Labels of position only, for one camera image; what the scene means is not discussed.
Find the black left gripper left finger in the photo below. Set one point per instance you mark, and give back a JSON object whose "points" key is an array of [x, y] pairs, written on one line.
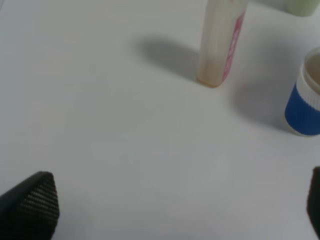
{"points": [[30, 210]]}

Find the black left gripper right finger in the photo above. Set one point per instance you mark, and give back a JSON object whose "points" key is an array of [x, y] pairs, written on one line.
{"points": [[313, 201]]}

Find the clear cup with blue sleeve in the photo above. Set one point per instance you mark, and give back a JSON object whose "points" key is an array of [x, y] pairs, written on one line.
{"points": [[302, 112]]}

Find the clear plastic beverage bottle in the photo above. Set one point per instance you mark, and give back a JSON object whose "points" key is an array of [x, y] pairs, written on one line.
{"points": [[223, 21]]}

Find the pale yellow plastic cup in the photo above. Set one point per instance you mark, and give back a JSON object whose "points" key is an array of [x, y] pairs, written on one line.
{"points": [[302, 8]]}

